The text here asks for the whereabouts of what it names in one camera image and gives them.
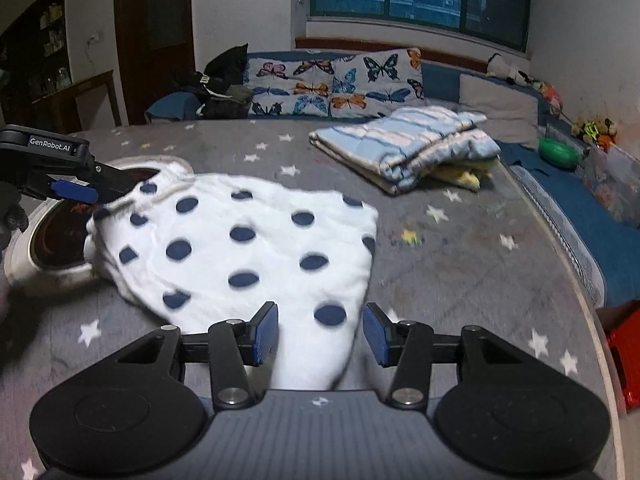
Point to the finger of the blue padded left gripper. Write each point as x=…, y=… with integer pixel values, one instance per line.
x=68, y=190

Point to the plush toys on sofa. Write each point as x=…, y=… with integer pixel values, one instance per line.
x=599, y=130

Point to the dark wooden door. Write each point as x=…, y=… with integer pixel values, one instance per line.
x=154, y=40

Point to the round induction cooktop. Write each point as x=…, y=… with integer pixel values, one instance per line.
x=48, y=258

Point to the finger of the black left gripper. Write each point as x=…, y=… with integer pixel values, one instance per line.
x=109, y=182

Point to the red stool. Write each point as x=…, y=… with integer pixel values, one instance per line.
x=621, y=327

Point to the clear plastic toy box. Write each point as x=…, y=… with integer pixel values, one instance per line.
x=612, y=177

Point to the butterfly print pillow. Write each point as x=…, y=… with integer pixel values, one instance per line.
x=373, y=84

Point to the dark wooden side table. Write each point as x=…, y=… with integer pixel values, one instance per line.
x=90, y=103

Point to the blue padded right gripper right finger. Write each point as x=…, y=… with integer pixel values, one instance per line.
x=407, y=347

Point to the white navy polka dot garment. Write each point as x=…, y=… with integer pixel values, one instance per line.
x=197, y=249

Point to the grey cushion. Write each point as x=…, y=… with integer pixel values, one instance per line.
x=511, y=115

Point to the yellow plush under blanket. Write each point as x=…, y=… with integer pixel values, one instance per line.
x=468, y=174

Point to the dark wooden shelf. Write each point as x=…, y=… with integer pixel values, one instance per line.
x=34, y=64

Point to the striped folded blanket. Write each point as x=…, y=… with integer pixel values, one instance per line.
x=397, y=151

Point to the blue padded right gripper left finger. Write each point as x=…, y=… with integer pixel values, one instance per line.
x=234, y=345

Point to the grey knit gloved hand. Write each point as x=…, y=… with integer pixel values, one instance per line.
x=12, y=215

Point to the black bag on sofa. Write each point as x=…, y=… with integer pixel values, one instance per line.
x=221, y=89

